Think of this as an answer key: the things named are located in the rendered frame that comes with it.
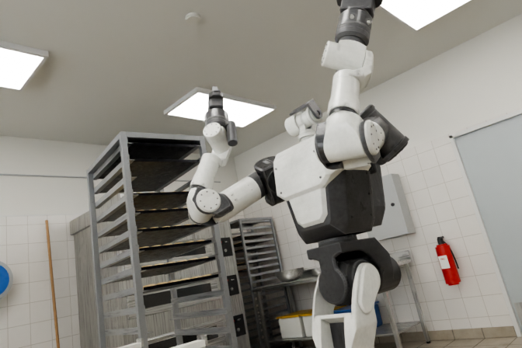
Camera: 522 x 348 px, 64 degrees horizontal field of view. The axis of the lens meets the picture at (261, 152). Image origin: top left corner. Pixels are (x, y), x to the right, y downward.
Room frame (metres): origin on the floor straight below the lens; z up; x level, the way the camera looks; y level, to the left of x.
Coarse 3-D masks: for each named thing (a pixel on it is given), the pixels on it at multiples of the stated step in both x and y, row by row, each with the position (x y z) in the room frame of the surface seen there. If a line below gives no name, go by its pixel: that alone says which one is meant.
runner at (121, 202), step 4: (132, 192) 1.95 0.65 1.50; (124, 196) 2.03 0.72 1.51; (136, 196) 1.98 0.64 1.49; (120, 200) 2.08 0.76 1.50; (124, 200) 2.04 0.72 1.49; (116, 204) 2.14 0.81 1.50; (120, 204) 2.09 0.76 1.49; (124, 204) 2.11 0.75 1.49; (108, 208) 2.24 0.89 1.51; (112, 208) 2.19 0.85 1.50; (116, 208) 2.16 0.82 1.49; (104, 212) 2.30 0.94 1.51; (108, 212) 2.24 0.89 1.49; (112, 212) 2.23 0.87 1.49; (100, 216) 2.35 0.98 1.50; (104, 216) 2.30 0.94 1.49; (108, 216) 2.31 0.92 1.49; (96, 220) 2.42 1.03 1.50; (100, 220) 2.38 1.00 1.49
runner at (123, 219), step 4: (124, 216) 2.05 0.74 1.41; (116, 220) 2.16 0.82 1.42; (120, 220) 2.10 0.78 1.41; (124, 220) 2.06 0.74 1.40; (112, 224) 2.21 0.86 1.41; (116, 224) 2.16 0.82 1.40; (120, 224) 2.17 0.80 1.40; (104, 228) 2.31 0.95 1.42; (108, 228) 2.26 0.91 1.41; (112, 228) 2.23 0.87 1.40; (100, 232) 2.37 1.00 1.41; (104, 232) 2.32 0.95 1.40; (108, 232) 2.32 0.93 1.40; (100, 236) 2.40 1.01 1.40
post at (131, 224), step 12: (120, 132) 1.93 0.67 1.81; (120, 144) 1.94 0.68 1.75; (132, 204) 1.94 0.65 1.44; (132, 216) 1.94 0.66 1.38; (132, 228) 1.94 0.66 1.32; (132, 240) 1.93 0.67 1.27; (132, 252) 1.93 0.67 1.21; (132, 264) 1.94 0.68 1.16; (144, 324) 1.94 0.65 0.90; (144, 336) 1.94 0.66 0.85
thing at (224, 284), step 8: (200, 136) 2.22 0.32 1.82; (200, 152) 2.23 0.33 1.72; (216, 224) 2.23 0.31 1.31; (216, 232) 2.22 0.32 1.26; (216, 240) 2.22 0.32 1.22; (216, 248) 2.22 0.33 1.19; (224, 272) 2.23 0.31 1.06; (224, 280) 2.22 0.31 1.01; (224, 288) 2.22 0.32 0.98; (224, 296) 2.22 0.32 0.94; (224, 304) 2.23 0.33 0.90; (232, 320) 2.23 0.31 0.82; (232, 328) 2.22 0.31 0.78; (232, 336) 2.22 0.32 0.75; (232, 344) 2.22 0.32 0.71
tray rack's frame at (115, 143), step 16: (112, 144) 2.03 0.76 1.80; (96, 160) 2.25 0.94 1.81; (96, 224) 2.42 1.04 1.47; (96, 240) 2.41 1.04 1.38; (96, 256) 2.41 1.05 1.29; (96, 272) 2.40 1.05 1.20; (96, 288) 2.40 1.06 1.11; (96, 304) 2.41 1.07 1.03; (176, 304) 2.70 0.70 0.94; (176, 320) 2.69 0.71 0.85; (176, 336) 2.70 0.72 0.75
